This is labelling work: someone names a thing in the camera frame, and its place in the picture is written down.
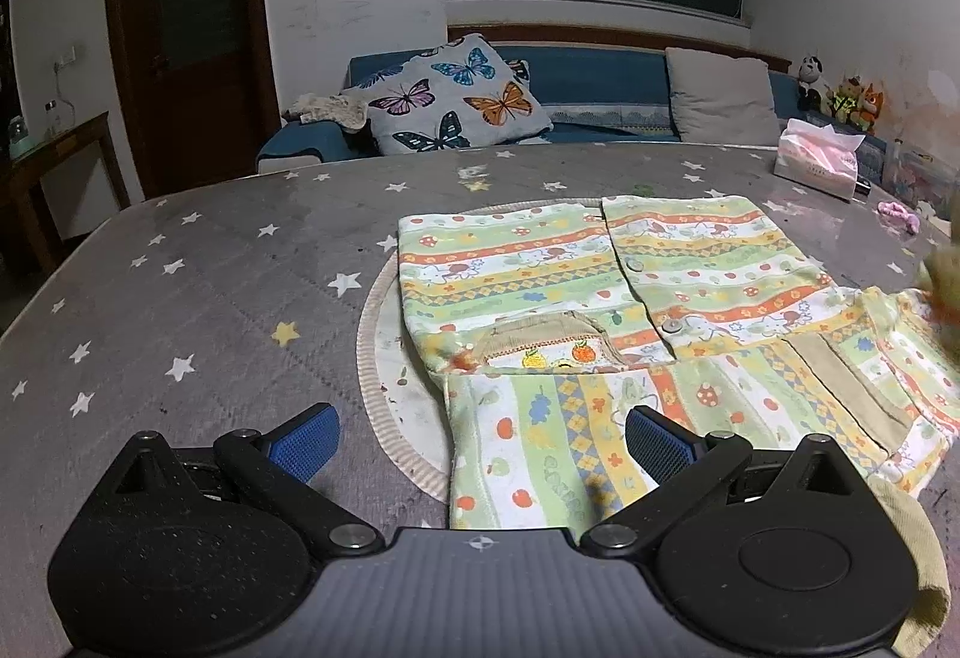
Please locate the printed green child jacket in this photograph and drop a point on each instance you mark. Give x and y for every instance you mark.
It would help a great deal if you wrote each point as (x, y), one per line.
(540, 275)

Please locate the blue sofa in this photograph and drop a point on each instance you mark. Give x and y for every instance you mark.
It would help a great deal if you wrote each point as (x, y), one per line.
(600, 77)

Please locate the crumpled beige cloth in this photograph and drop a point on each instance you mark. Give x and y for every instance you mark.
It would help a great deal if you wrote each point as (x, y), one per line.
(326, 109)

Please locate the dark wooden door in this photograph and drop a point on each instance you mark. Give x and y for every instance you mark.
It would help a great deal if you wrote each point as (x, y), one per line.
(195, 28)

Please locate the wooden side table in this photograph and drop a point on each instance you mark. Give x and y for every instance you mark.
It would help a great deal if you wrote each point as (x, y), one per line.
(75, 178)

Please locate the grey star-print table cover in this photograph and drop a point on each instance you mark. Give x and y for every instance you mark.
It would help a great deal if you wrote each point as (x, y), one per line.
(225, 253)

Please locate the plain grey pillow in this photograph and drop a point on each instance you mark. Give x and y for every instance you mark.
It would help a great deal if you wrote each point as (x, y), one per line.
(720, 99)

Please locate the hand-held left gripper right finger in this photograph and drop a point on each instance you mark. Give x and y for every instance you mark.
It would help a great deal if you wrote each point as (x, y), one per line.
(660, 444)

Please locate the orange fox plush toy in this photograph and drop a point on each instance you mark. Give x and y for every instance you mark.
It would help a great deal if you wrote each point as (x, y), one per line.
(871, 107)

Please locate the panda plush toy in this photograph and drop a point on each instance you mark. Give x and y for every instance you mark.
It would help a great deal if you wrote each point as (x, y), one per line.
(810, 84)

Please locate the small black object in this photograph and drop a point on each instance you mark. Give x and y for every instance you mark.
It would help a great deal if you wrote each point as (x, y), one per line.
(862, 186)

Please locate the bear plush toy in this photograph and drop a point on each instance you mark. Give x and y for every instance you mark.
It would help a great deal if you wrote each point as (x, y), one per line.
(845, 102)

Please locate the pink tissue pack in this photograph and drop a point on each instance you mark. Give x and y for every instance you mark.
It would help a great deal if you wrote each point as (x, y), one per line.
(817, 159)

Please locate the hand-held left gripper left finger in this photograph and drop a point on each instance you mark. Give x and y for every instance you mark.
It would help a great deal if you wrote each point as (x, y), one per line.
(306, 442)

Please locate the colourful printed storage box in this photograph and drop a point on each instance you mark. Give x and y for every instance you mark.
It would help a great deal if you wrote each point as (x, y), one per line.
(922, 178)

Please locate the pink hair scrunchie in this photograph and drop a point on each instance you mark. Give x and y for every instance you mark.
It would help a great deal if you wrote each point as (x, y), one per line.
(900, 215)

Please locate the butterfly print pillow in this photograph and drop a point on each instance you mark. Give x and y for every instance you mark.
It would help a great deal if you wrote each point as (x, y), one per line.
(450, 96)

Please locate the pale green jar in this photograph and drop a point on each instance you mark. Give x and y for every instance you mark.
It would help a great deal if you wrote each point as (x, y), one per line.
(16, 135)

